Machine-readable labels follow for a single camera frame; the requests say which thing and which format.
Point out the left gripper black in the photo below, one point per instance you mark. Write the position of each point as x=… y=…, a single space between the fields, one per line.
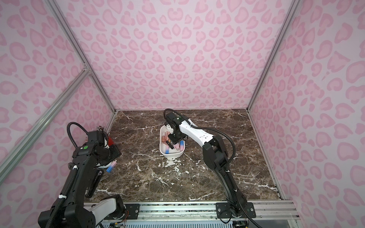
x=113 y=152

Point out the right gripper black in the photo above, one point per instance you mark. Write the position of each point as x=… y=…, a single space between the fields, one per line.
x=173 y=139

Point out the pink blue square lipstick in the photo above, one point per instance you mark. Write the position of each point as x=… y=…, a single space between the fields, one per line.
x=182 y=145

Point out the white storage box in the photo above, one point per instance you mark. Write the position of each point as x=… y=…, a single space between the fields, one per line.
x=168 y=150

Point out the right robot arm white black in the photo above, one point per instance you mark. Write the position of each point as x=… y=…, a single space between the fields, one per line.
x=218 y=151

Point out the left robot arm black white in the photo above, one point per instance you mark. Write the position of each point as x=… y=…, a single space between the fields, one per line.
x=86 y=170

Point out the black stapler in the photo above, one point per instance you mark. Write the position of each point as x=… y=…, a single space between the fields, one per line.
x=94 y=184

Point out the bundle of coloured pencils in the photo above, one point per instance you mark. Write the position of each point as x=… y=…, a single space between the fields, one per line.
x=101 y=128

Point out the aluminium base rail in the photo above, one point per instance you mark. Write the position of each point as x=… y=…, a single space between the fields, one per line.
x=205 y=214

